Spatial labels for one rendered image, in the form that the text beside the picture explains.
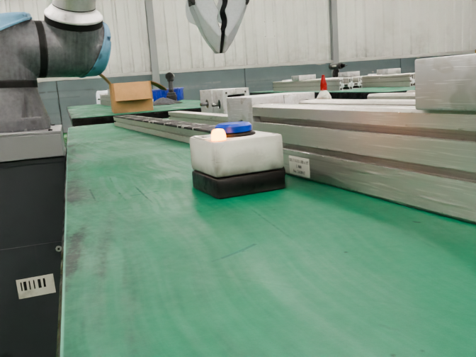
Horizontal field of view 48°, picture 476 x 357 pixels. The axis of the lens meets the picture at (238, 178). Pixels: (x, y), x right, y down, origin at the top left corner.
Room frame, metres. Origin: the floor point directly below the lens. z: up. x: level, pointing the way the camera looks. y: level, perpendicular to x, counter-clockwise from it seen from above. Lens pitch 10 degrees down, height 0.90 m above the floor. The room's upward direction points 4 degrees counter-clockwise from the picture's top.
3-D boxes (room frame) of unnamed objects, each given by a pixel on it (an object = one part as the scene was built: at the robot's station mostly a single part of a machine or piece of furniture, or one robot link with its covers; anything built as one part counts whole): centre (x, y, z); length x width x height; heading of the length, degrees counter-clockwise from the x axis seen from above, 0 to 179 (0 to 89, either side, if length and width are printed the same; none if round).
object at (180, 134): (1.38, 0.19, 0.79); 0.96 x 0.04 x 0.03; 23
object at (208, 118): (1.45, 0.02, 0.79); 0.96 x 0.04 x 0.03; 23
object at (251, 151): (0.59, -0.01, 0.81); 0.10 x 0.08 x 0.06; 113
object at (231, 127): (0.59, 0.00, 0.84); 0.04 x 0.04 x 0.02
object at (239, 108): (0.79, -0.04, 0.83); 0.12 x 0.09 x 0.10; 113
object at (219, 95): (1.78, 0.02, 0.83); 0.11 x 0.10 x 0.10; 110
